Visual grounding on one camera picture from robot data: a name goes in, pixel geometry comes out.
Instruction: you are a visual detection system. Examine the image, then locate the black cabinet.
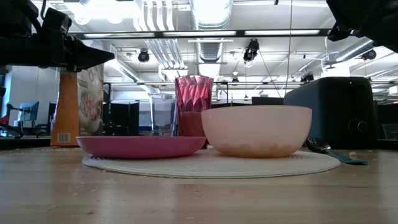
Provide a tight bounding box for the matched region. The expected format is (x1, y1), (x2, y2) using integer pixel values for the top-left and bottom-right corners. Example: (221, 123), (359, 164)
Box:
(104, 100), (141, 137)

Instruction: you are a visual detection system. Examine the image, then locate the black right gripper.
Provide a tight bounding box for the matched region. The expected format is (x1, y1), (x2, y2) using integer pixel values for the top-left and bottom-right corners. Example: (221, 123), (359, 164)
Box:
(325, 0), (398, 54)

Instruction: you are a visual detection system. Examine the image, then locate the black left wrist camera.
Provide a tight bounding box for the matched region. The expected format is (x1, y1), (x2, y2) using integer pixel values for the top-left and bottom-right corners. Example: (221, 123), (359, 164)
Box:
(42, 7), (73, 35)

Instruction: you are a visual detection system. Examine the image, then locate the black two-slot toaster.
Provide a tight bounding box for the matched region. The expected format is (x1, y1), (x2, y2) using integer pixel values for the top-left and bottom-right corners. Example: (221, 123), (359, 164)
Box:
(284, 76), (380, 149)

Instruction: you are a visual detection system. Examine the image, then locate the white ceiling pipe bundle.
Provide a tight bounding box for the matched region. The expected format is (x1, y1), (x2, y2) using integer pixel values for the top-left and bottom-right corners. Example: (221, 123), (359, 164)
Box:
(133, 0), (189, 71)

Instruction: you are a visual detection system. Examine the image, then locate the black overhead light bar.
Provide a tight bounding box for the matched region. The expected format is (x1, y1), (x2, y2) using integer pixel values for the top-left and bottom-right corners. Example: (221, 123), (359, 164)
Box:
(71, 28), (333, 40)

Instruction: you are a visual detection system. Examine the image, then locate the teal handled spoon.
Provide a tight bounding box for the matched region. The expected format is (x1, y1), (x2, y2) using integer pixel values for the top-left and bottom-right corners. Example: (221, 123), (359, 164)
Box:
(304, 136), (369, 166)

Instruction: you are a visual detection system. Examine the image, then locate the red faceted tumbler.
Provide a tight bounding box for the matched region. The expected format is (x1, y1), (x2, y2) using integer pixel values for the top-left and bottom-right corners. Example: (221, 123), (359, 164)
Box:
(174, 75), (214, 149)

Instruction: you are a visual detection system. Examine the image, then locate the silver ventilation duct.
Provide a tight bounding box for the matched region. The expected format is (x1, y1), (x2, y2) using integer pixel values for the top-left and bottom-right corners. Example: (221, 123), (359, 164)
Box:
(190, 0), (234, 63)
(334, 37), (386, 63)

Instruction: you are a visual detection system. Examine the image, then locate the dark flat screen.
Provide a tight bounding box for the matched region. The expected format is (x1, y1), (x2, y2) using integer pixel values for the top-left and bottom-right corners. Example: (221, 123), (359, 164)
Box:
(251, 96), (284, 106)

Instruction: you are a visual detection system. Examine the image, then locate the orange cereal box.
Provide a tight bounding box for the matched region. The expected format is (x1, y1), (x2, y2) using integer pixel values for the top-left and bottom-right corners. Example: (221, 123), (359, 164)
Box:
(50, 63), (105, 147)

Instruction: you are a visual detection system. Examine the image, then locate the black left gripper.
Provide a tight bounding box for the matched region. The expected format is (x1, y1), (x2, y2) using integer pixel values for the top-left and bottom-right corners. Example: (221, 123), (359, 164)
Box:
(0, 32), (115, 72)

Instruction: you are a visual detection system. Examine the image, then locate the white round woven placemat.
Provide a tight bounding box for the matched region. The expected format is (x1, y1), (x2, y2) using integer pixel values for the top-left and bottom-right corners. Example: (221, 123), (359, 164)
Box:
(82, 144), (341, 179)

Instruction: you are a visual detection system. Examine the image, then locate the red and black equipment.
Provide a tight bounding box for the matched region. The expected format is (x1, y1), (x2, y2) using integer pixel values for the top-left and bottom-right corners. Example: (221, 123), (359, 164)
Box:
(0, 104), (24, 139)

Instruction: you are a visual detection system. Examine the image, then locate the light pink plastic bowl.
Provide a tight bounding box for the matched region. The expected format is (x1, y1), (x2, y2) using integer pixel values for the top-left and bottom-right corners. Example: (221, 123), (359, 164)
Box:
(200, 105), (313, 159)

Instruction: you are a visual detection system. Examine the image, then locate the magenta plastic plate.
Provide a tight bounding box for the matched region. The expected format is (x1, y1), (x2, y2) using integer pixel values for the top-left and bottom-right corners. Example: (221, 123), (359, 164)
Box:
(76, 135), (208, 159)

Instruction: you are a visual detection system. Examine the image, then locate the dark grey box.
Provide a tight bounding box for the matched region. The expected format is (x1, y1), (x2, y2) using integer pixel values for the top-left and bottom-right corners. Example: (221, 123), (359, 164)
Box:
(381, 123), (398, 141)

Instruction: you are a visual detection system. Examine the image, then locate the clear drinking glass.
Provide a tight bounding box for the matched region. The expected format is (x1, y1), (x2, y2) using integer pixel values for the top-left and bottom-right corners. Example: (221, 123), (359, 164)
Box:
(150, 93), (178, 137)

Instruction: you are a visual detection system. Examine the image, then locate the computer monitor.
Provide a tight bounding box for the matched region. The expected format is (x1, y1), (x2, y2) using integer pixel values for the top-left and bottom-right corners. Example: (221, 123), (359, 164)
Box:
(20, 101), (40, 122)

